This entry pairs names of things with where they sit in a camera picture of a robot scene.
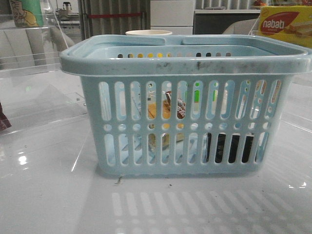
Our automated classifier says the beige armchair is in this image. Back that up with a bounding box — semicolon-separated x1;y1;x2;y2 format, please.
222;19;259;35

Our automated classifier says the dark sideboard with white top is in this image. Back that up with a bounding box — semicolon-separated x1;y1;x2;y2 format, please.
193;10;260;35

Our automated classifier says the light blue plastic basket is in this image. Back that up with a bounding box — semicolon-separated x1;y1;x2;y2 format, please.
60;35;312;176

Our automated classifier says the plate of fruit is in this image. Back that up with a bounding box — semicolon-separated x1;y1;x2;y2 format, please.
252;0;267;7

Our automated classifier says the yellow nabati wafer box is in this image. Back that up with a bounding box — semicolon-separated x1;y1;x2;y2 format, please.
256;5;312;48

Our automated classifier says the black gripper finger in basket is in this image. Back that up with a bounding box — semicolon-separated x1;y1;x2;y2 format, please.
206;133;254;163

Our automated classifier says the white cabinet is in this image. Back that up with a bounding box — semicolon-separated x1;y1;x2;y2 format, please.
150;0;195;35

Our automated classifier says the dark red snack packet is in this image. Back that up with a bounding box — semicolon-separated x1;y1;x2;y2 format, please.
0;104;12;131

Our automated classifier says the clear acrylic display shelf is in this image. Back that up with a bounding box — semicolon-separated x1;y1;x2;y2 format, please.
0;0;86;136

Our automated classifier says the packaged bread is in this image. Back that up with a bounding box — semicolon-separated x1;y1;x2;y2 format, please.
131;90;188;150

